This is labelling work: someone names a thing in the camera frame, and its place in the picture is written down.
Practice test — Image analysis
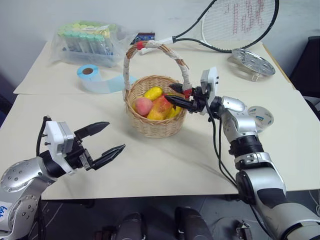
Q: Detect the white blue printed tape roll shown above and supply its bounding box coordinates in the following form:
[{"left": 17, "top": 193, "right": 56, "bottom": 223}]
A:
[{"left": 247, "top": 105, "right": 275, "bottom": 134}]

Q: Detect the wicker basket with handle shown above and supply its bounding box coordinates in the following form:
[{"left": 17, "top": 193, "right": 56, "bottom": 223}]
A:
[{"left": 122, "top": 41, "right": 194, "bottom": 138}]

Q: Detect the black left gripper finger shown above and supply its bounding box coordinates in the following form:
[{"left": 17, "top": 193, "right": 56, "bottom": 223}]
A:
[
  {"left": 93, "top": 143, "right": 126, "bottom": 171},
  {"left": 73, "top": 121, "right": 111, "bottom": 142}
]

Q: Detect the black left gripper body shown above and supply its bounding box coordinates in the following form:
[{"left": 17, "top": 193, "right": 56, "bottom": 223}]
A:
[{"left": 65, "top": 136, "right": 96, "bottom": 172}]

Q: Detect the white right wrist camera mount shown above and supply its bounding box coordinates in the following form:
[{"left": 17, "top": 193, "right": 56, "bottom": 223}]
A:
[{"left": 199, "top": 66, "right": 221, "bottom": 116}]

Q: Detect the yellow lemon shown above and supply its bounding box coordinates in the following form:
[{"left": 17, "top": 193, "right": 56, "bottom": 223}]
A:
[{"left": 143, "top": 86, "right": 164, "bottom": 101}]

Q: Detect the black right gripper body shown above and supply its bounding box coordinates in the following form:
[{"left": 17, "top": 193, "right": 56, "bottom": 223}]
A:
[{"left": 188, "top": 85, "right": 210, "bottom": 115}]

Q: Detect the blue label roll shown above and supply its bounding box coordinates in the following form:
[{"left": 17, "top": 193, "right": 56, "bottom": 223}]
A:
[{"left": 75, "top": 63, "right": 139, "bottom": 95}]

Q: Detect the red yellow mango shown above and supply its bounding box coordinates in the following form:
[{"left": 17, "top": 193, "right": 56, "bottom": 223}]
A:
[{"left": 146, "top": 94, "right": 174, "bottom": 121}]

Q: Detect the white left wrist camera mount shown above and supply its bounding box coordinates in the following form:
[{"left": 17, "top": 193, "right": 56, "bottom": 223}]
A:
[{"left": 44, "top": 120, "right": 76, "bottom": 176}]

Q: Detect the plastic bag of tubes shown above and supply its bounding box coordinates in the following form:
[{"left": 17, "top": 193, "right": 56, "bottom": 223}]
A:
[{"left": 48, "top": 20, "right": 137, "bottom": 69}]

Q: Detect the pink peach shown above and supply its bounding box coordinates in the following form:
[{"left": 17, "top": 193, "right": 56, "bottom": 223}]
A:
[{"left": 134, "top": 97, "right": 154, "bottom": 117}]

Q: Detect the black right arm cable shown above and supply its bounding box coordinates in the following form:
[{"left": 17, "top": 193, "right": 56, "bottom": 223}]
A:
[{"left": 207, "top": 107, "right": 251, "bottom": 198}]

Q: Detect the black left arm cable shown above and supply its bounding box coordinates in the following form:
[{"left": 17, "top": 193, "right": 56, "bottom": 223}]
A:
[{"left": 35, "top": 115, "right": 52, "bottom": 159}]

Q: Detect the yellow banana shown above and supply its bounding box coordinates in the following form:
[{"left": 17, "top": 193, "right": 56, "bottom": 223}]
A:
[{"left": 165, "top": 105, "right": 183, "bottom": 119}]

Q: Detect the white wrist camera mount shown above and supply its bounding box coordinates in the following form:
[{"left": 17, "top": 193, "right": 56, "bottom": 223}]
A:
[
  {"left": 199, "top": 66, "right": 221, "bottom": 116},
  {"left": 44, "top": 120, "right": 76, "bottom": 176}
]

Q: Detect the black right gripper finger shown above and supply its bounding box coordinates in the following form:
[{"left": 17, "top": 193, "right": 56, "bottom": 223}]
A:
[
  {"left": 163, "top": 95, "right": 194, "bottom": 111},
  {"left": 168, "top": 83, "right": 186, "bottom": 94}
]

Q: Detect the white cable on floor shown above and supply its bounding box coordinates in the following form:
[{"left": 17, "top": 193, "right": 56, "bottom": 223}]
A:
[{"left": 307, "top": 187, "right": 320, "bottom": 216}]

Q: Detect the black white tennis racket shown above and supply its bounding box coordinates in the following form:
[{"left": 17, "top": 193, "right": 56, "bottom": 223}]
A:
[{"left": 138, "top": 0, "right": 280, "bottom": 55}]

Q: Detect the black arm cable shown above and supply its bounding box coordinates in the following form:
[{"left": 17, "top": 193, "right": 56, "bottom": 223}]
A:
[
  {"left": 35, "top": 115, "right": 52, "bottom": 159},
  {"left": 207, "top": 107, "right": 251, "bottom": 198}
]

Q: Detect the dark snack packet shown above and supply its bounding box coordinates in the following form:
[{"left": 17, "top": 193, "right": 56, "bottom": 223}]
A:
[{"left": 130, "top": 31, "right": 157, "bottom": 46}]

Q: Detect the dark rounded shape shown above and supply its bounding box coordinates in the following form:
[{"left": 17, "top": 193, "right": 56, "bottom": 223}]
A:
[
  {"left": 174, "top": 205, "right": 214, "bottom": 240},
  {"left": 116, "top": 211, "right": 147, "bottom": 240}
]

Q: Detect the round metal steamer rack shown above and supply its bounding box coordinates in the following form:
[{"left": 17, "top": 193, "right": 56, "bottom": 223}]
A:
[{"left": 227, "top": 48, "right": 276, "bottom": 83}]

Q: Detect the white paper with blue writing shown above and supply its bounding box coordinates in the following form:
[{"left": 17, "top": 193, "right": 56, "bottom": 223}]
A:
[{"left": 0, "top": 199, "right": 12, "bottom": 233}]

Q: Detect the black chair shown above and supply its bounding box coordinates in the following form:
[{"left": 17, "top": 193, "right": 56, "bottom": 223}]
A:
[{"left": 289, "top": 35, "right": 320, "bottom": 99}]

